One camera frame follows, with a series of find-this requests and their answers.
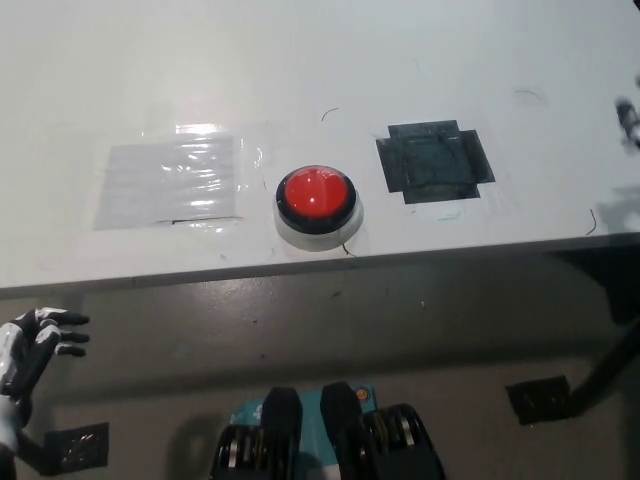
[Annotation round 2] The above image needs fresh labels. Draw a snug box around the black tape patch on desk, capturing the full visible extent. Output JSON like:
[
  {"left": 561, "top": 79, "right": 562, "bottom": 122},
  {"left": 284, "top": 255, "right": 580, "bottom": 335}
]
[{"left": 374, "top": 118, "right": 497, "bottom": 205}]

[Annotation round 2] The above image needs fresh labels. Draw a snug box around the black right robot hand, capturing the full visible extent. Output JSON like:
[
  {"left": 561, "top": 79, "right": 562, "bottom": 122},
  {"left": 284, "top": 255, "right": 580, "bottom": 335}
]
[{"left": 613, "top": 74, "right": 640, "bottom": 151}]

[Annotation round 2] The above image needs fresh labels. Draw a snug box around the red dome push button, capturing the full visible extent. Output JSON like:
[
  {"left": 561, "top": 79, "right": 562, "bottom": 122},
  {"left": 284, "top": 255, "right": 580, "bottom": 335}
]
[{"left": 272, "top": 164, "right": 364, "bottom": 252}]

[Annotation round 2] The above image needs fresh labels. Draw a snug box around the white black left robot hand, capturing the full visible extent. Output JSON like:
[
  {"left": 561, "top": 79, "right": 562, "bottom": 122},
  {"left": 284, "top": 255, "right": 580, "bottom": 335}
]
[{"left": 0, "top": 306, "right": 92, "bottom": 401}]

